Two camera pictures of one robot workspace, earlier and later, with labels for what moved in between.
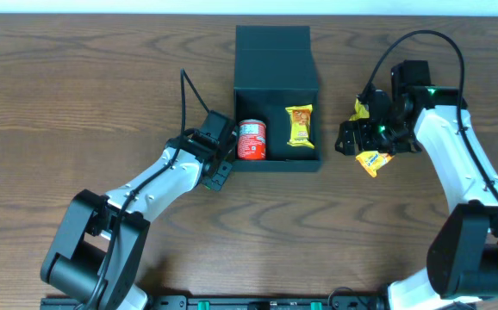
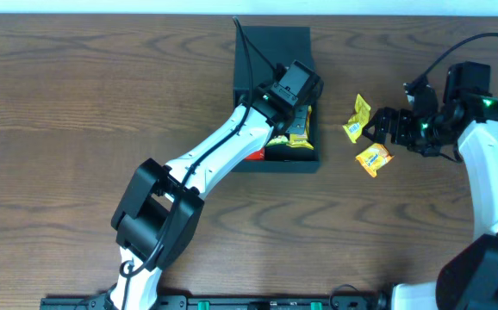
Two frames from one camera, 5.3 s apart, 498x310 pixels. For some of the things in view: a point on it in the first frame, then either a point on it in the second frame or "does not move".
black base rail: (241, 302) does not move
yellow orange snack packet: (300, 125) does not move
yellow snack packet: (360, 111) does not move
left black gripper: (221, 173) → (297, 122)
